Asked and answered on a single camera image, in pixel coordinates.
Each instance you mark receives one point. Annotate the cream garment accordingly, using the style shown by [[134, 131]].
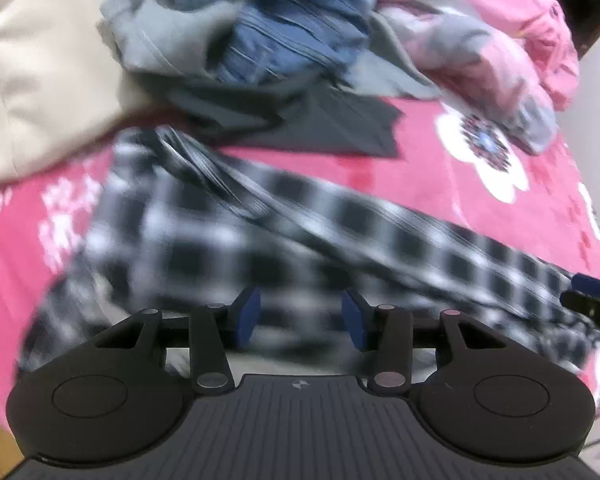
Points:
[[45, 60]]

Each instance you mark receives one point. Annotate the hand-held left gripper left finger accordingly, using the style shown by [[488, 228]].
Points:
[[245, 317]]

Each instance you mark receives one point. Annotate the pink floral blanket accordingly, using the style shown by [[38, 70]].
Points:
[[415, 170]]

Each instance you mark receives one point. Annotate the blue denim jeans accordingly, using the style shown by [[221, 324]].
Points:
[[290, 40]]

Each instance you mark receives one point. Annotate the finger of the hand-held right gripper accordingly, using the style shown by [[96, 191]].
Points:
[[592, 287]]

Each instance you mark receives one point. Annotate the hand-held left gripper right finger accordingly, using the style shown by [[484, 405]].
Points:
[[352, 320]]

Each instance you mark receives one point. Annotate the light grey garment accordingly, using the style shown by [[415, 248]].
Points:
[[170, 35]]

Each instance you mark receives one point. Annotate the dark grey garment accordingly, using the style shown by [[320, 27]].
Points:
[[330, 125]]

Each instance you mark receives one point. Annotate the black white plaid shirt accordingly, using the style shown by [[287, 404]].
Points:
[[280, 220]]

